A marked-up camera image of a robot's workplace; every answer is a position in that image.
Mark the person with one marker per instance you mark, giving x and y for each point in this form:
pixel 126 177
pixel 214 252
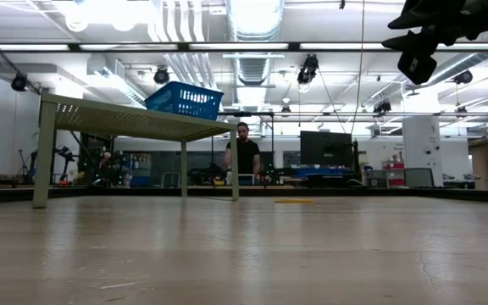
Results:
pixel 244 154

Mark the blue storage cabinet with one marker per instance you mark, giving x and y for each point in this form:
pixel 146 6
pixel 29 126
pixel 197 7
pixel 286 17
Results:
pixel 141 180

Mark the red storage drawers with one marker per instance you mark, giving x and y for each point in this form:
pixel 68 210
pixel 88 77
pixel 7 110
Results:
pixel 393 165

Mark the black ceiling light rail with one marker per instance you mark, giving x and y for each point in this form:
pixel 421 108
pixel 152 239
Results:
pixel 295 46

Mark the black monitor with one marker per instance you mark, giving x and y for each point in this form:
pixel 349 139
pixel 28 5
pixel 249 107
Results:
pixel 324 146

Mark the white square column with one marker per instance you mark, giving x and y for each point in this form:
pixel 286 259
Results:
pixel 422 144

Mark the black aluminium table frame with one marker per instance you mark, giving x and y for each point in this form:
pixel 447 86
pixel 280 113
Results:
pixel 439 192

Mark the black ceiling spotlight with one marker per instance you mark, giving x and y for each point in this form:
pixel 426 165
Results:
pixel 308 70
pixel 463 76
pixel 381 107
pixel 19 82
pixel 161 76

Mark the green perforated metal shelf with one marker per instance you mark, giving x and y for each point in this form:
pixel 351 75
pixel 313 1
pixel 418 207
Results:
pixel 142 123

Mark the blue plastic basket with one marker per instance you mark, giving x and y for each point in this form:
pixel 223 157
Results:
pixel 184 101

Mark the silver air duct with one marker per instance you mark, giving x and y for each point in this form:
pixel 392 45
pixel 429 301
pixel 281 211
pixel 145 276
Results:
pixel 254 25

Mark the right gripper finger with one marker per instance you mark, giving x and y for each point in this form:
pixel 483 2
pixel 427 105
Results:
pixel 413 42
pixel 426 14

